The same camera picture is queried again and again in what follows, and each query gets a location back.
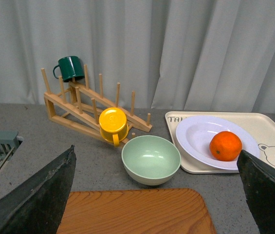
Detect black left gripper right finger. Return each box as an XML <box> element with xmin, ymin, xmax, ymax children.
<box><xmin>237</xmin><ymin>150</ymin><xmax>275</xmax><ymax>234</ymax></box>

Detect wooden peg drying rack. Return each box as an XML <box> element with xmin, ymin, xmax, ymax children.
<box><xmin>41</xmin><ymin>65</ymin><xmax>152</xmax><ymax>144</ymax></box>

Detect dark green mug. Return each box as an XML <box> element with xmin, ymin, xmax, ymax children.
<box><xmin>53</xmin><ymin>56</ymin><xmax>85</xmax><ymax>82</ymax></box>

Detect light green bowl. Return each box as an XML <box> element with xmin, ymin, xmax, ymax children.
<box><xmin>122</xmin><ymin>135</ymin><xmax>181</xmax><ymax>186</ymax></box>

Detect white round plate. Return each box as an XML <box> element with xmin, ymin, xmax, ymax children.
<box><xmin>176</xmin><ymin>115</ymin><xmax>260</xmax><ymax>171</ymax></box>

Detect wooden cutting board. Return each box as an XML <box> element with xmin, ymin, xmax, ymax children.
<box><xmin>57</xmin><ymin>188</ymin><xmax>217</xmax><ymax>234</ymax></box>

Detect orange mandarin fruit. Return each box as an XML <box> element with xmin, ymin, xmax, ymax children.
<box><xmin>209</xmin><ymin>131</ymin><xmax>242</xmax><ymax>161</ymax></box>

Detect yellow mug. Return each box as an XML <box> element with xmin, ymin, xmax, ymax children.
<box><xmin>99</xmin><ymin>107</ymin><xmax>128</xmax><ymax>147</ymax></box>

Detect grey curtain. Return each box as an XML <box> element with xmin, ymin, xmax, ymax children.
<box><xmin>0</xmin><ymin>0</ymin><xmax>275</xmax><ymax>113</ymax></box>

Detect beige bear serving tray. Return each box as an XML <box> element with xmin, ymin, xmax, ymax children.
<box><xmin>165</xmin><ymin>111</ymin><xmax>275</xmax><ymax>174</ymax></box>

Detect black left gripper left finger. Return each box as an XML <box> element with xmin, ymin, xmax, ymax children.
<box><xmin>0</xmin><ymin>146</ymin><xmax>76</xmax><ymax>234</ymax></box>

